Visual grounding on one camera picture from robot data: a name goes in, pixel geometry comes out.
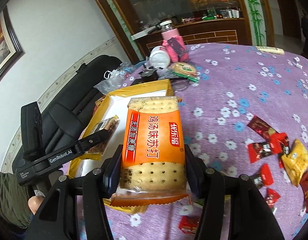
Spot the cream tube on table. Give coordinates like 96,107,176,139
255,46,285,55

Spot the yellow sandwich cracker pack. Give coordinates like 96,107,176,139
281,139,308,187

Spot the orange soda cracker pack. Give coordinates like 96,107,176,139
111,96,188,207

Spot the red black candy packet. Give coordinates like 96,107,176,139
248,142,273,163

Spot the pink sleeved glass bottle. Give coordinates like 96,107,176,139
160,20,189,63

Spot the green biscuit packet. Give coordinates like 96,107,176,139
169,62,198,83

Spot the white round container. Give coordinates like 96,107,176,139
149,46,171,68

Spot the framed wall picture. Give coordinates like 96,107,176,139
0,6,24,82

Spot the black sofa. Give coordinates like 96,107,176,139
42,55,122,154

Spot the small red candy packet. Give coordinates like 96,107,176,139
265,188,281,208

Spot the red black candy lower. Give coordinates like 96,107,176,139
250,164,274,189

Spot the dark maroon chocolate packet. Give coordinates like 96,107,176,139
247,115,277,140

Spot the brown label cracker pack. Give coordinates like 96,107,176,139
80,115,120,160

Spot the clear plastic bag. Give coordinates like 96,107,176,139
93,62,140,95

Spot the yellow white cardboard box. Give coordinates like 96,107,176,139
68,80,187,208

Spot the person left hand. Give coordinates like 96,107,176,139
28,196,44,215

